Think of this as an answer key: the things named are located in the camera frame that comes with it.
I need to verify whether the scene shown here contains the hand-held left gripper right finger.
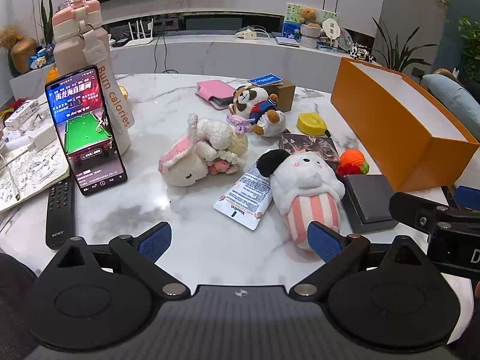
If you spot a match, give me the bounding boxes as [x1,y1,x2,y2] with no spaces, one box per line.
[289,222,443,301]

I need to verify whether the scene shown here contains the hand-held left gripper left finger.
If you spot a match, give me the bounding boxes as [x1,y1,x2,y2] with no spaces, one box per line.
[37,222,192,301]

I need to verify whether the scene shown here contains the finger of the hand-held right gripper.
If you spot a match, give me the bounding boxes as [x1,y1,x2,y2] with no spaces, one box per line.
[389,192,449,229]
[454,185,480,211]

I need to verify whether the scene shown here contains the white plush with striped pants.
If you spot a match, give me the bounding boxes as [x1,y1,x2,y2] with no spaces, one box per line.
[257,149,346,252]

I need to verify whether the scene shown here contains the pink white crochet bunny doll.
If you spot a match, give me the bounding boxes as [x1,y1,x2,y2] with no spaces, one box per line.
[157,112,256,189]

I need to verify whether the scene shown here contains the large orange box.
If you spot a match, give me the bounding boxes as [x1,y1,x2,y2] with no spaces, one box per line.
[331,57,480,193]

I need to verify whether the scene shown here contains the dark printed card box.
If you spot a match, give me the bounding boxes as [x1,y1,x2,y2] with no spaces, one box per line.
[279,132,341,171]

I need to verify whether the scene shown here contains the small brown cardboard box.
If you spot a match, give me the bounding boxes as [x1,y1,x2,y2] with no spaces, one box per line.
[262,80,296,112]

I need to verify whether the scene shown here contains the pink wallet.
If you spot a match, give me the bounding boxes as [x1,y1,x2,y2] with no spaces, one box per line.
[195,79,238,110]

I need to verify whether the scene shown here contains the dark grey square box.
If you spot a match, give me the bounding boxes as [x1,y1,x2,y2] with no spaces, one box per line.
[339,174,400,234]

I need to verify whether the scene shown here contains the orange crochet strawberry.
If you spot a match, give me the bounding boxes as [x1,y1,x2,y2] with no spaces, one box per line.
[337,149,370,177]

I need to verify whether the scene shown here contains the white lotion tube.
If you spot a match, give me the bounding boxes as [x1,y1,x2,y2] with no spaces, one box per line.
[213,159,274,230]

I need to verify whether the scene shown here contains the light blue cushion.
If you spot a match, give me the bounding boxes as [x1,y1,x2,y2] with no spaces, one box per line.
[422,74,480,141]

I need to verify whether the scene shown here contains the black remote control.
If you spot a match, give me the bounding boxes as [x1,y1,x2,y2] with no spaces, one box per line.
[46,175,77,250]

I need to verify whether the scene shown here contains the yellow tape measure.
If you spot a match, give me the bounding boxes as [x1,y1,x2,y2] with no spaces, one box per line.
[297,112,331,137]

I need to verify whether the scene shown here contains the black smartphone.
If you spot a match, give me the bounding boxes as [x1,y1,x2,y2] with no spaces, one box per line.
[44,65,128,197]

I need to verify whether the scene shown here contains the doodled open notebook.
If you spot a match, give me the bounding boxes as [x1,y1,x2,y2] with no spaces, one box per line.
[0,140,71,214]

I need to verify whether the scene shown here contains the green leafy vine plant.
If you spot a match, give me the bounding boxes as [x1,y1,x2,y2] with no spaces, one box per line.
[457,15,480,83]

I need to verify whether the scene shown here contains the green long-leaf potted plant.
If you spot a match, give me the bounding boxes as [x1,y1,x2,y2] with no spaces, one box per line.
[371,17,428,74]

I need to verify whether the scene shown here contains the black white checkered object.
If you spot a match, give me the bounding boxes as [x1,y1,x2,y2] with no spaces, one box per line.
[349,43,376,62]

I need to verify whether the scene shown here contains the raccoon plush in sailor suit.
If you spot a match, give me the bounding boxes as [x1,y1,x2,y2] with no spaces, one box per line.
[228,85,287,137]

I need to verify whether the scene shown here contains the blue card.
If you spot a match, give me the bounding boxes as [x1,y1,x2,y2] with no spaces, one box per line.
[247,71,284,86]

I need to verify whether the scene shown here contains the decorative plate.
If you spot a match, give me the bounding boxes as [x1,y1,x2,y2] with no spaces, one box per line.
[337,28,354,51]

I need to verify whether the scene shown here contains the white packaging box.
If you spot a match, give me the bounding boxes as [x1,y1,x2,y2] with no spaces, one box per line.
[4,99,42,130]

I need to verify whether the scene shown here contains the round white hand fan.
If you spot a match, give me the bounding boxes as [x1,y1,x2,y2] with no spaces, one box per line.
[322,17,340,51]

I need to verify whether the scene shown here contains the stacked woven baskets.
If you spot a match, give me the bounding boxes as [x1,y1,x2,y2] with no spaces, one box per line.
[300,24,322,49]

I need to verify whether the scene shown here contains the white router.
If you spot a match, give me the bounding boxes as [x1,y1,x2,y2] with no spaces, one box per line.
[124,17,155,47]

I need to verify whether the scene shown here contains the grey tablet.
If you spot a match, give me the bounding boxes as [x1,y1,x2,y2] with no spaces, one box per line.
[272,34,301,47]

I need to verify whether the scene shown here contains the brown teddy bear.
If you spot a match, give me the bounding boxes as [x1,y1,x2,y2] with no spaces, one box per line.
[298,7,322,28]

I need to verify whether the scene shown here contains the painted flower picture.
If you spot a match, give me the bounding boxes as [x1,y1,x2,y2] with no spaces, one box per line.
[282,3,340,44]

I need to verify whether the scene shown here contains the white power strip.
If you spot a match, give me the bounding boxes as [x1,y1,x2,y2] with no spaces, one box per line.
[235,26,269,41]

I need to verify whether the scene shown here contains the gold vase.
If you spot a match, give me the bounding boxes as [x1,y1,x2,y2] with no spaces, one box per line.
[10,37,38,74]

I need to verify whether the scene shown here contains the snake plant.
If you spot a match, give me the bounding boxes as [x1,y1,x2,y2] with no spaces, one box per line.
[37,0,55,46]

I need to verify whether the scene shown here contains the white charger with cable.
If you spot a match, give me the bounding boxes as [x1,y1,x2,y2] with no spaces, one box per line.
[0,124,57,158]

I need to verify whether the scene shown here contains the black power cable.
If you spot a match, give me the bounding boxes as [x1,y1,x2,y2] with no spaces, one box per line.
[153,17,181,76]

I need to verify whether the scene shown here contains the pink water bottle with strap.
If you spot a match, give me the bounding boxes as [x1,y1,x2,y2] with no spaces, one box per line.
[52,0,136,156]

